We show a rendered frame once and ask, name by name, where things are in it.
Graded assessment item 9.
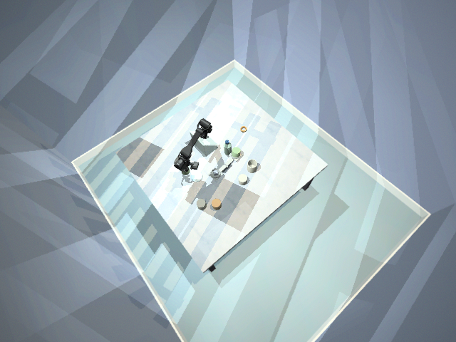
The tan cylinder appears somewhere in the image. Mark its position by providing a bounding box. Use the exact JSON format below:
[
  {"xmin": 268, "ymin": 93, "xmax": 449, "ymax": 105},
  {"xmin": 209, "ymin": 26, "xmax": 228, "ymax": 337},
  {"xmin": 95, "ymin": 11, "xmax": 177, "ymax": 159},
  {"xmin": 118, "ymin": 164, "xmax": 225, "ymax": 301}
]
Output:
[{"xmin": 212, "ymin": 199, "xmax": 222, "ymax": 210}]

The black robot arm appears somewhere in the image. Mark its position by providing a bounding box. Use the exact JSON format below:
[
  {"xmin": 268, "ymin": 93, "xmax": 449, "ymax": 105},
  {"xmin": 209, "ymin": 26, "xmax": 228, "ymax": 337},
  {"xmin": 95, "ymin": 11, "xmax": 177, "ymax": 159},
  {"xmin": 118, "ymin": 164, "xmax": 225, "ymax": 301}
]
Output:
[{"xmin": 174, "ymin": 118, "xmax": 212, "ymax": 172}]

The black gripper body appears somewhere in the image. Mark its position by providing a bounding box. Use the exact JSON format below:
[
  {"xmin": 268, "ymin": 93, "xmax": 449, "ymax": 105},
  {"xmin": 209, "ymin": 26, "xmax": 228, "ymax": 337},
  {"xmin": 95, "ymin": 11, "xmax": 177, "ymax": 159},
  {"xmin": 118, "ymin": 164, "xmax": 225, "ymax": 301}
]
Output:
[{"xmin": 174, "ymin": 157, "xmax": 199, "ymax": 170}]

